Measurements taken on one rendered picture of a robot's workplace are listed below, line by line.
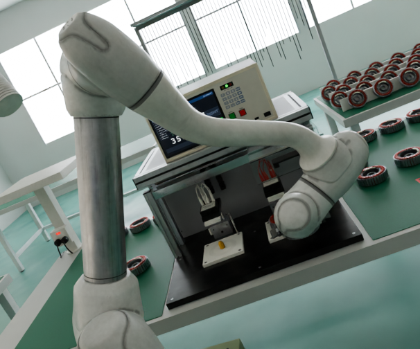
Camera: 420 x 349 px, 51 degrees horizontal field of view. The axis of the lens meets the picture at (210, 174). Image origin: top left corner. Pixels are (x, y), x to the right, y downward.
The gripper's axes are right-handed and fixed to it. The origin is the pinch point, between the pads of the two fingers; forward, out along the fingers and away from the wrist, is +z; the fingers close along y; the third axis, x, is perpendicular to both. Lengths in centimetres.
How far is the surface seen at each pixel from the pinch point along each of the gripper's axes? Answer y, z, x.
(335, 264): 5.0, -4.1, -14.4
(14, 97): -109, 44, 113
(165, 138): -33, 6, 46
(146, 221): -70, 68, 33
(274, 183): -3.1, 13.2, 17.8
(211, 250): -33.0, 17.0, 4.0
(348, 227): 13.3, 2.9, -5.4
